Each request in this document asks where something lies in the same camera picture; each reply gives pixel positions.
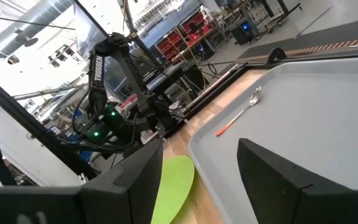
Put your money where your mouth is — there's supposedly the silver ventilation duct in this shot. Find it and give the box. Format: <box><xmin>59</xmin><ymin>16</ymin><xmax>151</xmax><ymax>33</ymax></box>
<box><xmin>0</xmin><ymin>0</ymin><xmax>75</xmax><ymax>59</ymax></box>

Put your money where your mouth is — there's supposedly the green round plate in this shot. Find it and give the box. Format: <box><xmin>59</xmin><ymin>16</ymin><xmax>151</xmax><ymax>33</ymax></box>
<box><xmin>150</xmin><ymin>155</ymin><xmax>195</xmax><ymax>224</ymax></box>

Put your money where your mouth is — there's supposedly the black diagonal frame strut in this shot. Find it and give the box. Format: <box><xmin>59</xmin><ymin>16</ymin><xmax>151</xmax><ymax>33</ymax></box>
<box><xmin>0</xmin><ymin>70</ymin><xmax>99</xmax><ymax>180</ymax></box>

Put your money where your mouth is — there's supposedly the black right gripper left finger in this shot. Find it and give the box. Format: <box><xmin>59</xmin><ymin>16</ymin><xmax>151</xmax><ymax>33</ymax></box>
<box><xmin>78</xmin><ymin>138</ymin><xmax>164</xmax><ymax>224</ymax></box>

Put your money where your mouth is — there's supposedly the round black ceiling lamp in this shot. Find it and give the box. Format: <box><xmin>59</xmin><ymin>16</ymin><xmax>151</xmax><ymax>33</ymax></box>
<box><xmin>23</xmin><ymin>37</ymin><xmax>40</xmax><ymax>48</ymax></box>

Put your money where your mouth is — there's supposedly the black computer tower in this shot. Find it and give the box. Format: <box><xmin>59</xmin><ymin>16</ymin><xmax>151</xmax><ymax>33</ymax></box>
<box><xmin>230</xmin><ymin>18</ymin><xmax>258</xmax><ymax>45</ymax></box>

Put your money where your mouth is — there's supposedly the black hazard-striped floor mat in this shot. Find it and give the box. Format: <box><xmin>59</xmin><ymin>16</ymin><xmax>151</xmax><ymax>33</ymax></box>
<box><xmin>237</xmin><ymin>15</ymin><xmax>358</xmax><ymax>62</ymax></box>

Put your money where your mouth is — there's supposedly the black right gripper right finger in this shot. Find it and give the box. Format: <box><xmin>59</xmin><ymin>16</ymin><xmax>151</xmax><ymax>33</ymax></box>
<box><xmin>237</xmin><ymin>138</ymin><xmax>314</xmax><ymax>224</ymax></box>

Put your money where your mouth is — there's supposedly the red storage bin shelf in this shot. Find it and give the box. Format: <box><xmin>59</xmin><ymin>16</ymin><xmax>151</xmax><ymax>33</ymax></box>
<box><xmin>154</xmin><ymin>9</ymin><xmax>218</xmax><ymax>63</ymax></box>

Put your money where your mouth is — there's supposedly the black clamp knob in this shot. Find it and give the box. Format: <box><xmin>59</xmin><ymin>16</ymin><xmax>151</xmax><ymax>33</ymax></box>
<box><xmin>265</xmin><ymin>47</ymin><xmax>288</xmax><ymax>65</ymax></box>

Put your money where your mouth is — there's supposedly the orange-handled metal spoon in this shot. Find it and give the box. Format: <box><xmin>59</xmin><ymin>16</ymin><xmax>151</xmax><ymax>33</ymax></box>
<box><xmin>215</xmin><ymin>86</ymin><xmax>262</xmax><ymax>137</ymax></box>

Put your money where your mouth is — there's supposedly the grey plastic tray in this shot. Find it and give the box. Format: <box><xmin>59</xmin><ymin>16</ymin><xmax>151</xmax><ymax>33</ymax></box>
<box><xmin>188</xmin><ymin>57</ymin><xmax>358</xmax><ymax>224</ymax></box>

